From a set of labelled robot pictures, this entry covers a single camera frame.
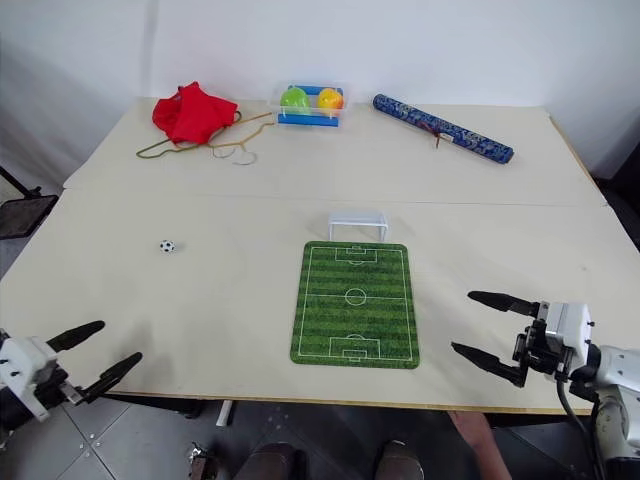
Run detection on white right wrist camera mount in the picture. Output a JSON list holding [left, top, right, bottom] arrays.
[[543, 300, 594, 370]]

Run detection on dark rounded shape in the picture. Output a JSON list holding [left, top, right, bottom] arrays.
[[375, 439, 425, 480], [238, 441, 310, 480]]

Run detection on black metal stand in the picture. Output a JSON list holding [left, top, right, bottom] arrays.
[[0, 164, 60, 242]]

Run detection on red ribbon tie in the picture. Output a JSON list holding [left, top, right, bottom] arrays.
[[418, 121, 448, 150]]

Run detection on green toy fruit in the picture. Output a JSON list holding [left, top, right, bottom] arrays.
[[279, 85, 308, 113]]

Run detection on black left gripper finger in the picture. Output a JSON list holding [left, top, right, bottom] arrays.
[[78, 351, 144, 404], [46, 320, 106, 353]]

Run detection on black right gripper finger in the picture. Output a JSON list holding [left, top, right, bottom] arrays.
[[466, 290, 540, 320], [450, 340, 527, 390]]

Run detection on small metallic object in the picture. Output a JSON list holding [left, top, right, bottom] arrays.
[[187, 441, 220, 480]]

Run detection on blue patterned rolled scroll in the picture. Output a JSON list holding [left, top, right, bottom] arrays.
[[371, 93, 516, 167]]

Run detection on white miniature goal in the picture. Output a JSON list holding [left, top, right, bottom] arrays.
[[327, 211, 391, 243]]

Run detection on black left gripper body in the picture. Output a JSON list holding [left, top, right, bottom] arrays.
[[30, 363, 87, 409]]

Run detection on clear plastic box blue bars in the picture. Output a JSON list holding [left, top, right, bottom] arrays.
[[271, 81, 351, 130]]

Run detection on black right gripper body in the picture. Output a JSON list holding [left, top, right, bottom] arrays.
[[511, 301, 577, 385]]

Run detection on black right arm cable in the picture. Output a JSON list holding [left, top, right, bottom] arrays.
[[556, 377, 607, 480]]

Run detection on red cloth garment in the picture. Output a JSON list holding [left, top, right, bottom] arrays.
[[151, 81, 239, 145]]

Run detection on brown rounded limb shape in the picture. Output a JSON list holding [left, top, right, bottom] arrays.
[[447, 410, 514, 480]]

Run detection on yellow orange toy fruit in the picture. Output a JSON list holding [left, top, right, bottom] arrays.
[[316, 87, 346, 112]]

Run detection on green soccer field mat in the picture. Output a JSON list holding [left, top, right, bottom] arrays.
[[289, 241, 421, 369]]

